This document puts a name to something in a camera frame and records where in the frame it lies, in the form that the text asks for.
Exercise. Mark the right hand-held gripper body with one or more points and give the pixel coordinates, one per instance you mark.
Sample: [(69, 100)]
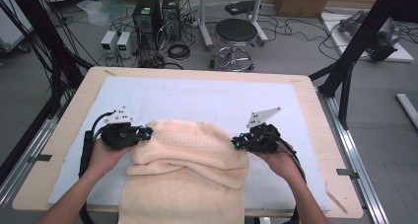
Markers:
[(263, 140)]

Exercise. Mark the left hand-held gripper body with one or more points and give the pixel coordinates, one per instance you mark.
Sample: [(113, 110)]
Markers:
[(120, 135)]

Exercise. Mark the cream towel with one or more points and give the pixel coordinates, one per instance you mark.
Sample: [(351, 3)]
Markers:
[(184, 158)]

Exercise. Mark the person's left hand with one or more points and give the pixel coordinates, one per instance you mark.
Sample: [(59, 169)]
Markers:
[(102, 160)]

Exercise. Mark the person's right hand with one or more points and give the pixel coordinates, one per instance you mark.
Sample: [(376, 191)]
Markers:
[(282, 164)]

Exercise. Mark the black clip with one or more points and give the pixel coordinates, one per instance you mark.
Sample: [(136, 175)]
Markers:
[(346, 173), (41, 158)]

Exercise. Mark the white power supply unit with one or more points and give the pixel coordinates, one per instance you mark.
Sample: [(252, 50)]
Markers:
[(125, 43), (108, 41)]

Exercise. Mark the thin wooden strip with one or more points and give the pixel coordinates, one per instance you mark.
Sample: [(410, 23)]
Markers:
[(335, 201)]

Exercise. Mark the black round stool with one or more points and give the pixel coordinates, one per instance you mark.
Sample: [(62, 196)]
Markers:
[(236, 30)]

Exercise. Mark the large black computer tower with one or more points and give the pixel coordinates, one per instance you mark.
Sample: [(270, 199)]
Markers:
[(146, 20)]

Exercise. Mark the slim black computer tower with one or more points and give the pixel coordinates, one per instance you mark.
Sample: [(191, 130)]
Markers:
[(171, 16)]

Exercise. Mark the white table leg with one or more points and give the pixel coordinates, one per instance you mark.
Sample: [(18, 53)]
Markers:
[(258, 16), (204, 20)]

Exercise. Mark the clear plastic bag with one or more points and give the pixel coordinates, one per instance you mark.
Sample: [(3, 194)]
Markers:
[(98, 12)]

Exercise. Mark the black flat device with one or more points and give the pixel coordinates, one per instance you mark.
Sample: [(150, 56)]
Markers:
[(240, 7)]

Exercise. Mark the white platform board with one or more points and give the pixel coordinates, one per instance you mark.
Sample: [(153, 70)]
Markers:
[(332, 30)]

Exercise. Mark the cardboard box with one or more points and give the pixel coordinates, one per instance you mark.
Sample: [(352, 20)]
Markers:
[(302, 2)]

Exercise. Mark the white tube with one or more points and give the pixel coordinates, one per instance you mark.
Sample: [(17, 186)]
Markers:
[(407, 107)]

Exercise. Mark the white panel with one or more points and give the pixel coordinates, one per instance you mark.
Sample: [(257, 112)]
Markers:
[(13, 23)]

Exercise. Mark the grey machine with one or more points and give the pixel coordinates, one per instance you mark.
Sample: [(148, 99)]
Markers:
[(384, 33)]

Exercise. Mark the aluminium rail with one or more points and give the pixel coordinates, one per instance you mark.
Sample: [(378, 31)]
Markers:
[(19, 171), (366, 184)]

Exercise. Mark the black metal frame stand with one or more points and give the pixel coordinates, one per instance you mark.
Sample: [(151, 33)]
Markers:
[(361, 36)]

